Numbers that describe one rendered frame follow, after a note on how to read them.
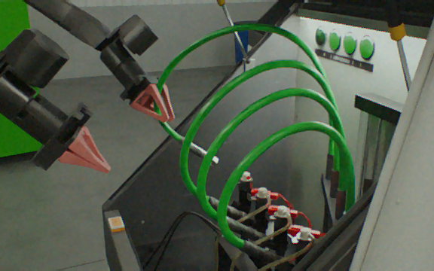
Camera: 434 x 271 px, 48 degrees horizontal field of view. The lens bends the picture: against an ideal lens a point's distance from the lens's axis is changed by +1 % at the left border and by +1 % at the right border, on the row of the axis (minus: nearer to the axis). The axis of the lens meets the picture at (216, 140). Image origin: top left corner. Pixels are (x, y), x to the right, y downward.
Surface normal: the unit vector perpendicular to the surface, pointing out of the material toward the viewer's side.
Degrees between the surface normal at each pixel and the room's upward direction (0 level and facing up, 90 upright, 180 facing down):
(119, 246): 0
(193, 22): 90
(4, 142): 90
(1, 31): 90
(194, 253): 0
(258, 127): 90
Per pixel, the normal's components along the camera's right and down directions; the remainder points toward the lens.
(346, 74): -0.94, 0.11
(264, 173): 0.34, 0.32
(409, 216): -0.91, -0.11
